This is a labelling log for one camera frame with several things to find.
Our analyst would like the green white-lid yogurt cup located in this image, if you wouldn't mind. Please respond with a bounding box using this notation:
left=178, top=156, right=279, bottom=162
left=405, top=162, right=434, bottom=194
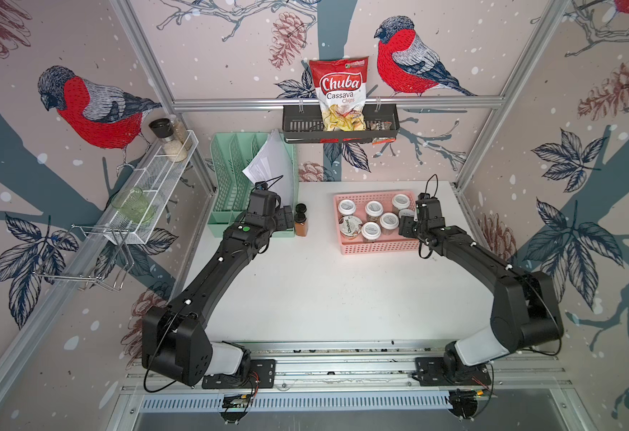
left=398, top=208, right=417, bottom=220

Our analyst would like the brown foil-lid yogurt cup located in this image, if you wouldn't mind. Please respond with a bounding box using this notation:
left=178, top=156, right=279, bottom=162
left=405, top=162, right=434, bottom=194
left=339, top=215, right=363, bottom=241

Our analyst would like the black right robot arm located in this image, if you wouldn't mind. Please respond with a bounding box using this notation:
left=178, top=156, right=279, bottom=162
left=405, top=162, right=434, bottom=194
left=399, top=192, right=564, bottom=374

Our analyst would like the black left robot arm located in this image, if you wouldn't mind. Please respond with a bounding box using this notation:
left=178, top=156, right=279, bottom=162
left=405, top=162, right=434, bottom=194
left=141, top=181, right=294, bottom=387

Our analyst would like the pink plastic basket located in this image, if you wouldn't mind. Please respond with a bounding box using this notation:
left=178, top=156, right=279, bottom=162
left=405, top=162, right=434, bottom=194
left=334, top=190, right=419, bottom=255

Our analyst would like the orange spice jar black lid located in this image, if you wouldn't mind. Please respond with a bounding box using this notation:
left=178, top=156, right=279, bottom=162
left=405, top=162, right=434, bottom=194
left=294, top=212, right=308, bottom=237

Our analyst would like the white paper stack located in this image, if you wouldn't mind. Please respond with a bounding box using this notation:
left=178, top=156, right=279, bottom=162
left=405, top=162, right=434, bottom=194
left=243, top=129, right=296, bottom=206

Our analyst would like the green plastic file organizer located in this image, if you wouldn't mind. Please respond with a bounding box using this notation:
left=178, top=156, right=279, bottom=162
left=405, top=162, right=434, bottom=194
left=207, top=132, right=269, bottom=238

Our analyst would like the black-lid spice jar on shelf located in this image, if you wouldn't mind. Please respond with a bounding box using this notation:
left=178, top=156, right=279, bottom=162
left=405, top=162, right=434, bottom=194
left=149, top=118, right=188, bottom=163

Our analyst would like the green glass cup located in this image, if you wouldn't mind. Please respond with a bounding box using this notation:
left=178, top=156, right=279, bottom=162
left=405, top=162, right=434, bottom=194
left=111, top=187, right=155, bottom=224

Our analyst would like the red Chuba cassava chips bag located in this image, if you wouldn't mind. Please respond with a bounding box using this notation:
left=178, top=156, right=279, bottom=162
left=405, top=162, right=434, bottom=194
left=309, top=57, right=368, bottom=132

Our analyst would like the black wall-mounted basket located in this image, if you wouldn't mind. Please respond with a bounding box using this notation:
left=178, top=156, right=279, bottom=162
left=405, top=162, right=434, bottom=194
left=281, top=104, right=400, bottom=144

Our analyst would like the white wire wall shelf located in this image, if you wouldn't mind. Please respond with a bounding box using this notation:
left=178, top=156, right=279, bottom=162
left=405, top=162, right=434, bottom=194
left=103, top=131, right=199, bottom=244

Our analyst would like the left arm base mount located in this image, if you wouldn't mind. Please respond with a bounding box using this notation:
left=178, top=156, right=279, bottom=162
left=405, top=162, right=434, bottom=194
left=201, top=342, right=277, bottom=425

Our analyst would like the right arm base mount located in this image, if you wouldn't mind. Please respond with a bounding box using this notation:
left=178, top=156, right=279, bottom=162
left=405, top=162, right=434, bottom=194
left=411, top=341, right=494, bottom=420

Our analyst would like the chrome wire rack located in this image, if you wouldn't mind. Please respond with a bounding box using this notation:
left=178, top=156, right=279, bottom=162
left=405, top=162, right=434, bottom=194
left=32, top=224, right=135, bottom=292

